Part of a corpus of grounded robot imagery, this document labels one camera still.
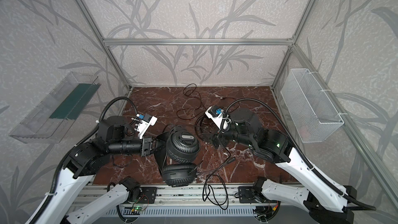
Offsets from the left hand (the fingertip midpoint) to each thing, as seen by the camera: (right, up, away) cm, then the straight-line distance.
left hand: (168, 142), depth 57 cm
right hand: (+16, +8, +3) cm, 18 cm away
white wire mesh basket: (+58, +8, +5) cm, 59 cm away
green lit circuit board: (-18, -34, +14) cm, 41 cm away
